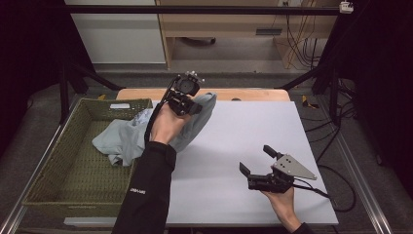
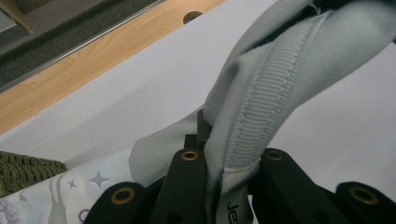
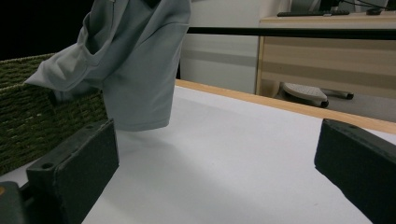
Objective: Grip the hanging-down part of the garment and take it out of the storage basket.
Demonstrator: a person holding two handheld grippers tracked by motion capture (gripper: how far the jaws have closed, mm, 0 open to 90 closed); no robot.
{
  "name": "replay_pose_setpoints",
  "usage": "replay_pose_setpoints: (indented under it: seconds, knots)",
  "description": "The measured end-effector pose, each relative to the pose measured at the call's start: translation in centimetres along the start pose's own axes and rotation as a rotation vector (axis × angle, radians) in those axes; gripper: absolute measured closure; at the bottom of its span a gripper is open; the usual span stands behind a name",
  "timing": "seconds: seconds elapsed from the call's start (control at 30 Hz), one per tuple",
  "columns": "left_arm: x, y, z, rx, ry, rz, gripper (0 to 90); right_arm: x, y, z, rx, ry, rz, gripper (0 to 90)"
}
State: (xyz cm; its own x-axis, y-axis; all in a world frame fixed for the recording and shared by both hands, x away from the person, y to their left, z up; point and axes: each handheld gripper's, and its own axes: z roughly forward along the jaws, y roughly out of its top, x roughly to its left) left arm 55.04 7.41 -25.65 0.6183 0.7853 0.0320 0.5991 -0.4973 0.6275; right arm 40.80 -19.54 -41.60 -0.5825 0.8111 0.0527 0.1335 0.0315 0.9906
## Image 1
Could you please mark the black curtain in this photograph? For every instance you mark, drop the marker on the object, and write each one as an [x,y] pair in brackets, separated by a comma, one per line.
[380,81]
[29,48]

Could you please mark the small white device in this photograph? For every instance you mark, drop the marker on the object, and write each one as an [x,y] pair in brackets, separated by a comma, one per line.
[346,7]

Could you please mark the white label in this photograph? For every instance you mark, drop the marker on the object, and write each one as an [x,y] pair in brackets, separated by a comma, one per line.
[119,106]

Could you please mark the aluminium rail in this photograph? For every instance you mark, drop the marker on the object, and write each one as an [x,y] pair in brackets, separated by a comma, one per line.
[360,182]
[32,169]

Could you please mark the person's right hand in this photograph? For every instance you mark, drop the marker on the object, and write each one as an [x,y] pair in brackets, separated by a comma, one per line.
[284,206]

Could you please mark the green woven basket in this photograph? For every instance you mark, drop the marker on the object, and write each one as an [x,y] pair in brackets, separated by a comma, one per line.
[81,169]

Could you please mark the black horizontal frame bar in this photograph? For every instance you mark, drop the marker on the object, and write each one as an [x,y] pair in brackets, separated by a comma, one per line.
[195,9]

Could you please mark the wooden desk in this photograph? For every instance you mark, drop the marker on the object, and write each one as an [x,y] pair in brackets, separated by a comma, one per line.
[227,22]

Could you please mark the light blue-grey cloth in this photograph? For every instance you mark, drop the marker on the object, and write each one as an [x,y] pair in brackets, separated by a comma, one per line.
[120,139]

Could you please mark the white table mat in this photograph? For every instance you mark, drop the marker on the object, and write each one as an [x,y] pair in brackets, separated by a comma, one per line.
[227,146]

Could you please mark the white cabinet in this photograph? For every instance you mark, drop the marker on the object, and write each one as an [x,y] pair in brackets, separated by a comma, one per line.
[120,39]

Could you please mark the person's left hand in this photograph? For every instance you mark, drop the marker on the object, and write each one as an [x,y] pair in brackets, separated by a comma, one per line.
[167,125]

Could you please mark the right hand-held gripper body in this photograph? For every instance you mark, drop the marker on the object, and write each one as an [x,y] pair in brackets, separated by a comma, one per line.
[279,177]

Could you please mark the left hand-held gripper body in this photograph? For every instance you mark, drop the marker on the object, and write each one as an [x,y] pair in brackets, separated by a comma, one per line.
[181,97]

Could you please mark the black metal stand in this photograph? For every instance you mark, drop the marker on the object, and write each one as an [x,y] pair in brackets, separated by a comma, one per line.
[324,81]
[65,91]

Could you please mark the yellow and black tape piece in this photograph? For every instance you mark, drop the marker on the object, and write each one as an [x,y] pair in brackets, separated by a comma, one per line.
[308,102]

